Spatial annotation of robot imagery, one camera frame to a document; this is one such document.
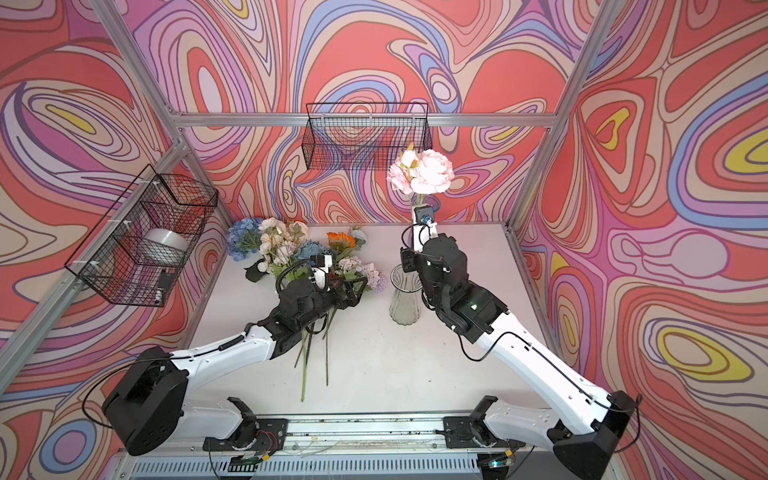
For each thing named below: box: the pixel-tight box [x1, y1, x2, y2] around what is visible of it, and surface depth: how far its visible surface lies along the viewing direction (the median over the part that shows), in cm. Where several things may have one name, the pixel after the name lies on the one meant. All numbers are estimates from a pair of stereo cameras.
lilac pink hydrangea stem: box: [337, 256, 387, 293], surface depth 95 cm
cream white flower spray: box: [258, 217, 309, 273], surface depth 101 cm
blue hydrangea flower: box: [226, 218, 264, 261], surface depth 107 cm
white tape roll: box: [140, 228, 190, 267], surface depth 74 cm
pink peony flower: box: [387, 149, 455, 195], surface depth 48 cm
